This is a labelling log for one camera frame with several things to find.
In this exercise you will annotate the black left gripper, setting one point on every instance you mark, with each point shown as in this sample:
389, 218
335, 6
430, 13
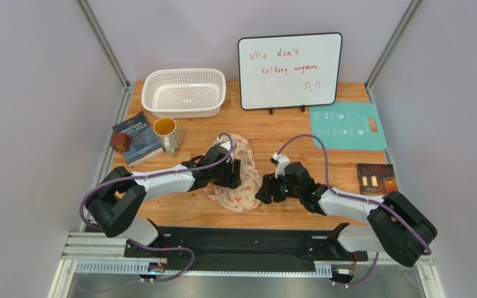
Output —
236, 181

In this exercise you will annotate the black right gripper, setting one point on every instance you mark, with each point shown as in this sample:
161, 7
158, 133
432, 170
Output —
272, 187

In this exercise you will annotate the floral mesh laundry bag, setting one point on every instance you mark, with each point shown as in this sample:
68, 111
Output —
241, 199

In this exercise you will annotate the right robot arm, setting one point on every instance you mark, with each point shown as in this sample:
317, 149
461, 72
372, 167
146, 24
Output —
391, 224

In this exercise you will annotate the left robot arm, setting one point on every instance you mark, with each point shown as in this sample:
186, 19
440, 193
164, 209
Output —
114, 204

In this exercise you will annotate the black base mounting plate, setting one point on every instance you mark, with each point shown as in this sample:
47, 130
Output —
255, 250

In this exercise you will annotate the floral cream mug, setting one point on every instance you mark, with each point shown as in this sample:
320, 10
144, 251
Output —
167, 131

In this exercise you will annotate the blue paperback book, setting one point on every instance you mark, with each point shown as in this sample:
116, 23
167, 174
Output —
144, 144

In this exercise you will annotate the teal folding board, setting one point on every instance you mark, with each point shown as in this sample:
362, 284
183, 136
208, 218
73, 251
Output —
348, 126

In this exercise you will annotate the dark hardcover book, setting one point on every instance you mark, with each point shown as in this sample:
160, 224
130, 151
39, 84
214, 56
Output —
376, 179

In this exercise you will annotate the white plastic perforated basket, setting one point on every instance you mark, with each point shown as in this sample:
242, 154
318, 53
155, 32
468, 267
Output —
184, 93

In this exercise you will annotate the small red-brown cube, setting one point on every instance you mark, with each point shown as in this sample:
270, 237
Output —
120, 142

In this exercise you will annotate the white dry-erase board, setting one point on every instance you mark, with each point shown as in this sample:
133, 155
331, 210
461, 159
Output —
289, 70

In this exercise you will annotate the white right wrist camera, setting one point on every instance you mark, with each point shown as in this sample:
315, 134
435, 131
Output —
281, 161

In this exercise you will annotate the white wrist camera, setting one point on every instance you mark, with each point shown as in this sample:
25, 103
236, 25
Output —
225, 145
281, 161

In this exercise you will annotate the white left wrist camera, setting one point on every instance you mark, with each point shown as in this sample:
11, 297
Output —
225, 145

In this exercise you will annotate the aluminium frame rail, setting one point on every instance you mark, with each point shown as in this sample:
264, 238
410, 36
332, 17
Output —
95, 253

